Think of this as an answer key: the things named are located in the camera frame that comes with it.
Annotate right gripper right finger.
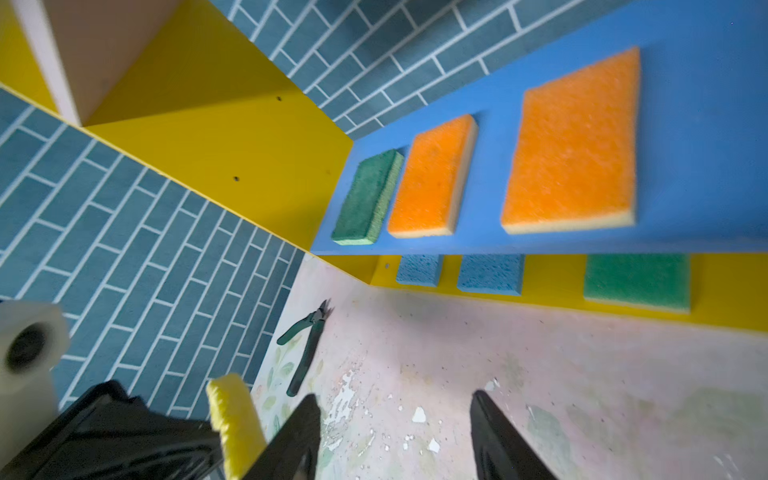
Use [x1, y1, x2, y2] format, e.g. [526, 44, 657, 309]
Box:
[470, 390, 556, 480]

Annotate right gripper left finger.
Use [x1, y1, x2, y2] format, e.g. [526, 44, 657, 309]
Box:
[244, 394, 321, 480]

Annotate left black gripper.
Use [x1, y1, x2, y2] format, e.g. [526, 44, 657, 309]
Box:
[1, 380, 223, 479]

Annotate yellow sponge front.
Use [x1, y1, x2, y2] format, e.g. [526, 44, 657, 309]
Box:
[206, 373, 267, 480]

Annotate bright green sponge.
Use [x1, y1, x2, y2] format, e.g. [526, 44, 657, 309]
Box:
[583, 254, 691, 314]

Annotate orange sponge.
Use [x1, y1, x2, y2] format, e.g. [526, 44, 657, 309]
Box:
[387, 114, 478, 239]

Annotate dark green scrub sponge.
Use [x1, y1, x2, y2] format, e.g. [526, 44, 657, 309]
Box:
[331, 149, 404, 246]

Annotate pale yellow sponge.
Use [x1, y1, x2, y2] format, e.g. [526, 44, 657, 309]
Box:
[500, 47, 641, 235]

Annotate yellow pink blue shelf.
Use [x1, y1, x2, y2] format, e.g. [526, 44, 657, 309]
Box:
[1, 1, 767, 332]

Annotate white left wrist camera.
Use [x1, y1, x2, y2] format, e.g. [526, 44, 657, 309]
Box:
[1, 300, 70, 466]

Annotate green handled pliers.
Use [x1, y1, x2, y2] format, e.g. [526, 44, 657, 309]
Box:
[277, 299, 332, 398]

